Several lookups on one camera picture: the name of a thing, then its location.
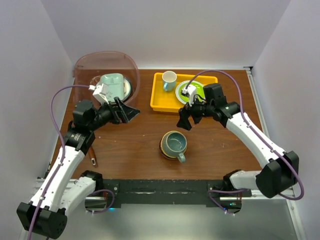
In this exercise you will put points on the light blue ceramic mug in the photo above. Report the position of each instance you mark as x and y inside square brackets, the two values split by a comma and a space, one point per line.
[169, 79]

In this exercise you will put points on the aluminium frame rail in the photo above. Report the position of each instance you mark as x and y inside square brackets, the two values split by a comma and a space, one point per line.
[279, 177]

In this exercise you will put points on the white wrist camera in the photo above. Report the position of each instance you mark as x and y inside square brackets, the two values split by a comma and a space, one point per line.
[188, 92]
[99, 92]

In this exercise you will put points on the wooden handled metal scraper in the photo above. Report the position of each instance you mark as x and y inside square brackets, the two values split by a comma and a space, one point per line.
[92, 156]

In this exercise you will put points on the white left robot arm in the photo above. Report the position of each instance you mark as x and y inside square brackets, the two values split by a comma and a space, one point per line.
[48, 210]

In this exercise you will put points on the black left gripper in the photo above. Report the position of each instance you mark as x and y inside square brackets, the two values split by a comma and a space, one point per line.
[128, 112]

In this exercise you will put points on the yellow plastic tray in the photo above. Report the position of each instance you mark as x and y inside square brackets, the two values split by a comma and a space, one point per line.
[172, 101]

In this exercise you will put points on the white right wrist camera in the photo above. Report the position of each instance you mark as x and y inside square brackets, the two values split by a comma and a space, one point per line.
[188, 92]

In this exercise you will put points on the mint green divided dish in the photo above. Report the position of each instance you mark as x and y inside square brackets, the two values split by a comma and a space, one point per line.
[113, 86]

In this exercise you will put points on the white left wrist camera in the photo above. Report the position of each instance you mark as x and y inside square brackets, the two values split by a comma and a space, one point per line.
[99, 92]

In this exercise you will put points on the white scalloped plate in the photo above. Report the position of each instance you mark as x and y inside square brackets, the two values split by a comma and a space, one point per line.
[178, 96]

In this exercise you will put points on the transparent pink plastic bin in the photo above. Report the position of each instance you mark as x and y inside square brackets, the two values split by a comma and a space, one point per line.
[89, 68]

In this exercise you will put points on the teal glazed mug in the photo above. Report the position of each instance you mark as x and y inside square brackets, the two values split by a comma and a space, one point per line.
[174, 144]

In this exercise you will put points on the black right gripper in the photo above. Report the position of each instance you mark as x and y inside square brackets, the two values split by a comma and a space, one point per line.
[184, 113]

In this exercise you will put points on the lime green small plate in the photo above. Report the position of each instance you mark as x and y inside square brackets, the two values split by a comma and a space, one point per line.
[200, 88]

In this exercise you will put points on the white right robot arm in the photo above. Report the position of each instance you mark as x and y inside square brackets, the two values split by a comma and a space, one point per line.
[232, 117]

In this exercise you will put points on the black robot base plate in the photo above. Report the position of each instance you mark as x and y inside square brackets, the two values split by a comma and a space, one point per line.
[165, 192]

